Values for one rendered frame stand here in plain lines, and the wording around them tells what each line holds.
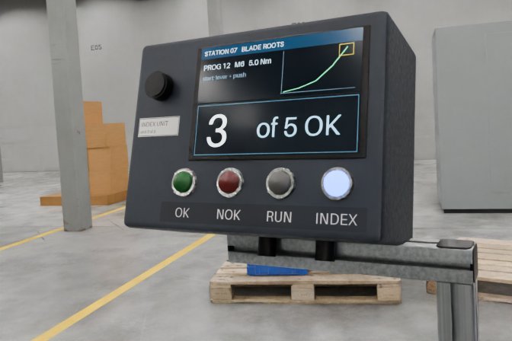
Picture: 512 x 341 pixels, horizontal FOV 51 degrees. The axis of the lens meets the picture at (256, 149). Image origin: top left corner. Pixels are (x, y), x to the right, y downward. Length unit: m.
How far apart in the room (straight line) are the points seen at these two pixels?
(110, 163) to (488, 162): 5.29
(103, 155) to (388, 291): 5.86
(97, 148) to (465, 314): 8.12
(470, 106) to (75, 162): 4.41
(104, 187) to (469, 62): 5.42
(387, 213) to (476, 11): 12.67
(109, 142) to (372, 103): 8.04
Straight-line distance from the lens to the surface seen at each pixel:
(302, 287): 3.44
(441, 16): 13.01
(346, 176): 0.43
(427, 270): 0.49
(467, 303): 0.49
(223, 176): 0.47
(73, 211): 6.46
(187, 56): 0.54
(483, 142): 6.23
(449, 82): 6.19
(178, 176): 0.50
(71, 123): 6.36
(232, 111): 0.49
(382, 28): 0.45
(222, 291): 3.53
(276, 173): 0.44
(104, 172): 8.43
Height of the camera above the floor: 1.17
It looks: 3 degrees down
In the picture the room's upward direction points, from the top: 3 degrees counter-clockwise
